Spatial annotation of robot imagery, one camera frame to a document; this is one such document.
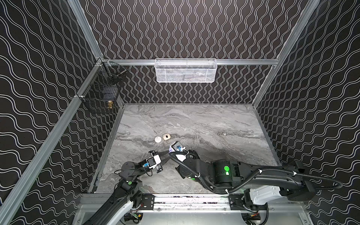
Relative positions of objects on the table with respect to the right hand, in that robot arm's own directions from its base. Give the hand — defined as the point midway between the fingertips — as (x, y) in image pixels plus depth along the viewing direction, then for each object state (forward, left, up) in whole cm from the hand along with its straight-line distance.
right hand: (175, 155), depth 61 cm
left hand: (+1, +1, 0) cm, 1 cm away
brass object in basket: (+32, +41, 0) cm, 52 cm away
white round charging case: (+24, +15, -26) cm, 39 cm away
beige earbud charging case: (+26, +9, -25) cm, 37 cm away
